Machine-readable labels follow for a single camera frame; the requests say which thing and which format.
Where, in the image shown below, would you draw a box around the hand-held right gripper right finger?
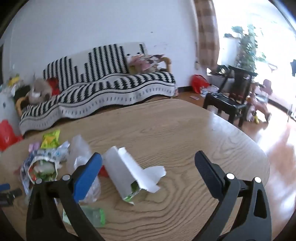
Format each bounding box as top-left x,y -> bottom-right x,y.
194,151 -> 272,241

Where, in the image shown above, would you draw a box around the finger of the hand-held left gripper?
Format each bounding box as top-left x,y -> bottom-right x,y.
0,183 -> 23,207

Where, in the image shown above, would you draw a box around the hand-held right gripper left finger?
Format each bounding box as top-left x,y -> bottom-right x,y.
26,152 -> 104,241

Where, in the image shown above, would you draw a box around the clear plastic bag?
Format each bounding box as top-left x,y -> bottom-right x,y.
67,134 -> 102,205

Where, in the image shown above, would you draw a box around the grey white carton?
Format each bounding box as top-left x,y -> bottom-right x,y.
102,146 -> 167,206

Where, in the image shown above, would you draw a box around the blue printed wrapper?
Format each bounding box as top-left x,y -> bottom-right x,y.
20,141 -> 70,187

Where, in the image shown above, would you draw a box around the clear green plastic packet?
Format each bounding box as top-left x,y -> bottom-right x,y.
62,206 -> 107,228

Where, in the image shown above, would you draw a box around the yellow green snack packet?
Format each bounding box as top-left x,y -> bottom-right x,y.
41,129 -> 61,149

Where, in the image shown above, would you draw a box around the red bear toy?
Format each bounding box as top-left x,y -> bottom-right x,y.
0,119 -> 23,151

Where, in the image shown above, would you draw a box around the black wooden chair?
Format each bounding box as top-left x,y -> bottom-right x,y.
203,65 -> 258,127

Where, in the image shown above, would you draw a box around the scattered papers on floor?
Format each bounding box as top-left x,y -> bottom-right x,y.
199,85 -> 220,97

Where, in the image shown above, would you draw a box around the white toy storage box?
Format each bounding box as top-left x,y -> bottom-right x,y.
0,92 -> 24,151

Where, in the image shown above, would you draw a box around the pink ride-on toy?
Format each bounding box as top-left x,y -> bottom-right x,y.
246,79 -> 273,124

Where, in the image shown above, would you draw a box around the red plastic bag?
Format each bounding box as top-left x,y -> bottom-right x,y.
191,74 -> 210,94

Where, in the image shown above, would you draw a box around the black white striped sofa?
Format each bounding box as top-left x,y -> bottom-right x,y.
19,42 -> 176,135

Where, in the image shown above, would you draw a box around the red cushion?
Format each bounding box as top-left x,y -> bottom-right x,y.
47,77 -> 61,96

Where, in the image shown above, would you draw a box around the brown plush toy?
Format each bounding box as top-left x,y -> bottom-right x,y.
25,77 -> 53,104

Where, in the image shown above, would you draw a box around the yellow toy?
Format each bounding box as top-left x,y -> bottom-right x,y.
6,74 -> 22,93

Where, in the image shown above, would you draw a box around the pink cartoon printed pillow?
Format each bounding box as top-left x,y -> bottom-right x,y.
126,53 -> 165,74

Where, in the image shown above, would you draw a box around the green potted plant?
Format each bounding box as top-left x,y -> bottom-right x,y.
231,24 -> 267,73

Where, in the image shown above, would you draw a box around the brown checked curtain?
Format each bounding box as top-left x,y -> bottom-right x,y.
194,0 -> 220,70

